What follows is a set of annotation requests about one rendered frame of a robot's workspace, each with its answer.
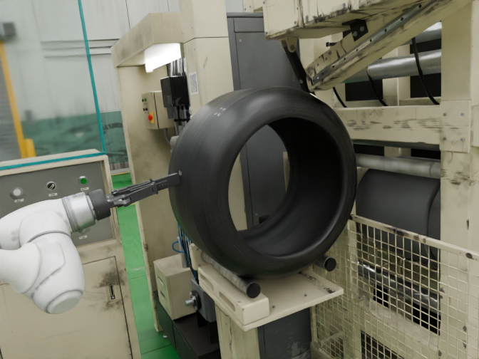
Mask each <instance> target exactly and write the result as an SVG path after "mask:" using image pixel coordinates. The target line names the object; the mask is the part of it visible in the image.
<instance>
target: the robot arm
mask: <svg viewBox="0 0 479 359"><path fill-rule="evenodd" d="M149 180H150V181H145V182H141V183H138V184H134V185H131V186H127V187H123V188H120V189H114V190H113V191H112V192H111V193H110V194H107V195H105V194H104V192H103V190H102V189H97V190H95V191H92V192H89V193H88V195H87V196H86V195H85V193H84V192H80V193H78V194H73V195H71V196H68V197H64V198H62V199H54V200H46V201H42V202H37V203H35V204H31V205H29V206H26V207H23V208H20V209H18V210H16V211H15V212H12V213H10V214H8V215H6V216H5V217H3V218H2V219H0V247H1V249H0V281H5V282H7V283H9V284H11V286H12V289H13V290H14V291H15V292H17V293H21V294H23V295H25V296H27V297H28V298H29V299H31V300H33V301H34V303H35V305H36V306H37V307H38V308H40V309H41V310H42V311H44V312H46V313H50V314H60V313H64V312H66V311H69V310H70V309H72V308H73V307H74V306H75V305H76V304H77V303H78V302H79V301H80V299H81V296H82V295H83V292H84V288H85V277H84V272H83V267H82V263H81V259H80V256H79V254H78V252H77V249H76V247H75V246H74V245H73V242H72V240H71V233H73V231H74V232H75V231H79V230H82V229H85V228H87V227H91V226H93V225H94V224H95V219H97V221H99V220H101V219H105V218H107V217H110V216H111V212H110V208H114V207H117V208H119V207H122V206H124V207H127V206H129V205H130V204H132V203H134V202H137V201H139V200H142V199H145V198H146V197H149V196H151V195H154V194H158V191H160V190H162V189H166V188H168V187H172V186H175V185H177V184H180V178H179V175H178V173H173V174H171V175H167V176H164V177H161V178H158V179H154V180H152V178H150V179H149ZM62 200H63V201H62ZM71 225H72V226H71ZM72 227H73V228H72Z"/></svg>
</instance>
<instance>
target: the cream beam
mask: <svg viewBox="0 0 479 359"><path fill-rule="evenodd" d="M424 1H428V0H262V7H263V16H264V33H265V40H278V39H281V38H284V37H288V36H299V38H298V39H306V38H322V37H325V36H330V35H333V34H335V33H340V32H343V31H348V30H351V28H350V25H349V26H342V23H343V22H347V21H350V20H353V19H360V20H365V21H366V20H367V19H369V18H371V17H374V16H378V15H381V14H385V13H388V12H391V11H395V10H398V9H402V8H405V7H407V6H412V5H414V4H418V3H421V2H424Z"/></svg>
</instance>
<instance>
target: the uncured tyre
mask: <svg viewBox="0 0 479 359"><path fill-rule="evenodd" d="M211 101H216V102H209V103H207V104H206V105H204V106H203V107H202V108H200V109H199V110H198V111H197V112H196V113H195V114H194V115H193V116H192V118H191V119H190V120H189V121H188V123H187V124H186V126H185V127H184V128H183V129H182V132H181V133H180V135H179V137H178V139H177V141H176V143H175V146H174V148H173V150H172V154H171V158H170V164H169V168H168V175H171V174H173V173H178V172H179V168H180V169H182V178H180V184H177V185H175V186H172V187H168V192H169V197H170V203H171V207H172V210H173V213H174V215H175V218H176V220H177V222H178V224H179V225H180V228H181V229H182V230H183V232H184V233H185V235H186V236H187V237H188V239H189V240H190V241H191V242H192V243H193V244H194V245H195V246H197V247H198V248H199V249H201V250H202V251H203V252H205V253H206V254H207V255H208V256H209V257H211V258H212V259H213V260H215V261H216V262H217V263H218V264H219V265H221V266H222V267H224V268H226V269H227V270H229V271H231V272H233V273H235V274H238V275H240V276H245V277H249V278H254V279H280V278H284V277H288V276H291V275H294V274H297V273H299V272H300V271H303V270H305V269H306V268H308V267H309V266H311V265H312V264H314V263H315V262H316V261H318V260H319V259H320V258H321V257H322V256H323V255H325V253H326V252H327V251H328V250H329V249H330V248H331V247H332V245H333V244H334V242H335V241H336V240H337V239H338V237H339V236H340V234H341V233H342V231H343V230H344V227H345V226H346V223H347V222H348V220H349V217H350V214H351V211H352V209H353V205H354V201H355V197H356V188H357V166H356V156H355V152H354V146H353V144H352V141H351V138H350V136H349V133H348V131H347V129H346V127H345V125H344V124H343V122H342V121H341V119H340V117H339V116H338V115H337V114H336V113H335V112H334V110H333V109H332V108H331V107H329V106H328V105H327V104H326V103H325V102H323V101H321V100H320V99H318V98H316V97H314V96H313V95H311V94H310V93H308V92H305V91H303V90H300V89H297V88H293V87H288V86H282V85H271V86H265V87H259V88H249V89H244V90H236V91H232V92H229V93H225V94H224V95H221V96H219V97H217V98H215V99H213V100H211ZM222 106H225V107H227V108H228V109H226V111H224V112H223V114H221V116H219V117H218V118H217V117H215V116H213V115H214V114H215V113H216V112H217V111H218V110H219V109H220V108H221V107H222ZM265 125H268V126H270V127H271V128H272V129H273V130H274V131H275V132H276V133H277V134H278V136H279V137H280V138H281V140H282V142H283V143H284V146H285V147H286V150H287V154H288V157H289V167H290V173H289V184H288V187H287V191H286V193H285V196H284V198H283V200H282V202H281V204H280V205H279V206H278V208H277V209H276V211H275V212H274V213H273V214H272V215H271V216H270V217H269V218H268V219H266V220H265V221H264V222H262V223H261V224H258V225H257V226H255V227H252V228H250V229H245V230H239V231H237V229H236V227H235V225H234V222H233V221H232V216H231V214H230V207H229V199H228V190H229V183H230V175H231V172H232V168H233V166H234V163H235V160H236V159H237V156H238V154H239V153H240V151H241V149H242V148H243V147H244V145H245V143H246V142H247V141H248V140H249V139H250V138H251V136H253V134H255V133H256V132H257V131H258V130H259V129H261V128H263V127H264V126H265Z"/></svg>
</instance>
